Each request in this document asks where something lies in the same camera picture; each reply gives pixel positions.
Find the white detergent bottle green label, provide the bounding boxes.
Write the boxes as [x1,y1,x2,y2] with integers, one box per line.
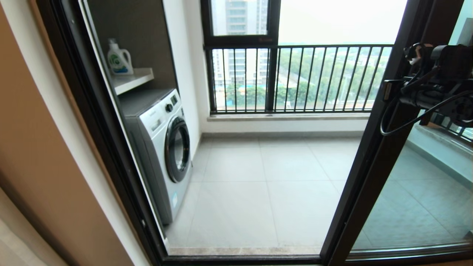
[107,38,134,75]

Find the white wall shelf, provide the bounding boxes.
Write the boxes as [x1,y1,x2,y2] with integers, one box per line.
[113,68,155,95]

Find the black balcony window frame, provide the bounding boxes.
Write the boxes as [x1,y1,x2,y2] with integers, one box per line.
[201,0,280,112]

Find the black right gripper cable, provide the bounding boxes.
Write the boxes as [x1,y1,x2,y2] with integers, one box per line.
[380,91,473,136]

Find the short grey stone sill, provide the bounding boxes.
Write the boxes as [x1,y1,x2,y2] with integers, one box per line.
[425,124,473,157]

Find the dark brown fixed glass door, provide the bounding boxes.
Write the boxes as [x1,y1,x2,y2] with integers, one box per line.
[347,0,473,259]

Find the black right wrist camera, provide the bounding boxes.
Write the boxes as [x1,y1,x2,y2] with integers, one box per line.
[429,44,473,76]

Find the dark brown niche panel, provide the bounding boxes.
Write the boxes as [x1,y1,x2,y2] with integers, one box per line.
[89,0,178,93]

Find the dark brown sliding glass door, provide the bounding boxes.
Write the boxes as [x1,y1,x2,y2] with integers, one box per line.
[320,0,473,266]

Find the long black balcony railing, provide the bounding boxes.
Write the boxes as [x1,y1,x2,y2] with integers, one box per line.
[205,44,394,113]

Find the white front-load washing machine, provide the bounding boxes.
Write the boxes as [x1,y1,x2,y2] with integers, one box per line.
[119,88,193,225]

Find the long grey stone sill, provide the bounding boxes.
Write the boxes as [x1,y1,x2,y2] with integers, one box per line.
[207,112,370,122]

